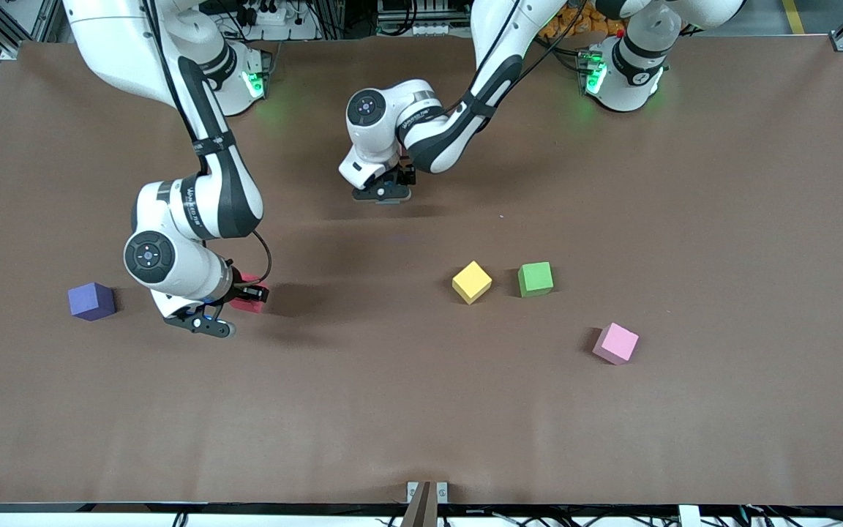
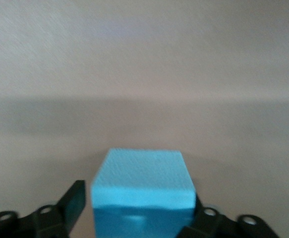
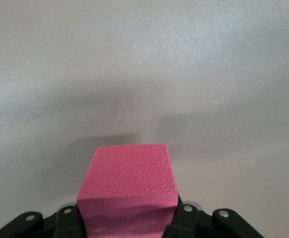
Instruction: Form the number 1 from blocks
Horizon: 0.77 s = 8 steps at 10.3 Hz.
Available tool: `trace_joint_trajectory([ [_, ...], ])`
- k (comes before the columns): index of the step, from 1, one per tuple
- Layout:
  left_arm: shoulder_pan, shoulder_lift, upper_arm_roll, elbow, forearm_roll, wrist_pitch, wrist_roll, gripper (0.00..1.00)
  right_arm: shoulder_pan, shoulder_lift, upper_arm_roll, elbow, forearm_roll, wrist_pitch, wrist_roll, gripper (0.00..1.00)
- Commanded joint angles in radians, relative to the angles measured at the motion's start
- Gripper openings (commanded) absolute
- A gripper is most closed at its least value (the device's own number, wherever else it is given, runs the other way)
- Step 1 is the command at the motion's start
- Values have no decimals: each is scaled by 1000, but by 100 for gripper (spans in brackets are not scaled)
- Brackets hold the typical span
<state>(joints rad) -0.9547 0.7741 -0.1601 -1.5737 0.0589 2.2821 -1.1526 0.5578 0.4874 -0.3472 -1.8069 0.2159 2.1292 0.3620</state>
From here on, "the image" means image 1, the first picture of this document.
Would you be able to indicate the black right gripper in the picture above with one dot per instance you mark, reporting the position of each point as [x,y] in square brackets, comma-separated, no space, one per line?
[241,292]

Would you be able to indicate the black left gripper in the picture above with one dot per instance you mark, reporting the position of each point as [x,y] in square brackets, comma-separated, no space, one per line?
[405,176]

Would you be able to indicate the red foam block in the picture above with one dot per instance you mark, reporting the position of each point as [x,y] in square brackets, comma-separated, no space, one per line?
[248,307]

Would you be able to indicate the yellow foam block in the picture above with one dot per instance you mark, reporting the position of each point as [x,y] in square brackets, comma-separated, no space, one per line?
[471,282]

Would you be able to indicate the green foam block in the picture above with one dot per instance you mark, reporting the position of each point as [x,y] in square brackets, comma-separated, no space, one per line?
[536,279]

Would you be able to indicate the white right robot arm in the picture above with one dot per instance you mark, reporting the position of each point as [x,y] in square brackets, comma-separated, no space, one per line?
[121,51]

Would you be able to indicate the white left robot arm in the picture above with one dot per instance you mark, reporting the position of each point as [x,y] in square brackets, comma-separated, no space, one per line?
[626,80]

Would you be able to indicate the brown table cover sheet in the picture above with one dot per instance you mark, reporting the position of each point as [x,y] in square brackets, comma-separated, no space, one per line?
[173,410]

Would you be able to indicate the purple foam block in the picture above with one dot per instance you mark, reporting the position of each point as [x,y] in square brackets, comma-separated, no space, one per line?
[91,300]

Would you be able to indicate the white power strip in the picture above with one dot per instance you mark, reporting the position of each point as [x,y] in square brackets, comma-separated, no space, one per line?
[436,28]
[275,15]

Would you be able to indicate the orange packets pile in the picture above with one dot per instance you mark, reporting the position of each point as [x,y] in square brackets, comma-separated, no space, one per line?
[597,25]

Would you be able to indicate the pink foam block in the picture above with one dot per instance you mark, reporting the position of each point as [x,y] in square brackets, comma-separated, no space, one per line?
[617,344]

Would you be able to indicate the brown wooden stick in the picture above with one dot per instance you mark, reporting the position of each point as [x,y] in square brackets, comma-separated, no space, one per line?
[421,512]

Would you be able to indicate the grey metal bracket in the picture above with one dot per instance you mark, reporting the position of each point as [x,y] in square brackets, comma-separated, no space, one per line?
[412,494]
[442,494]

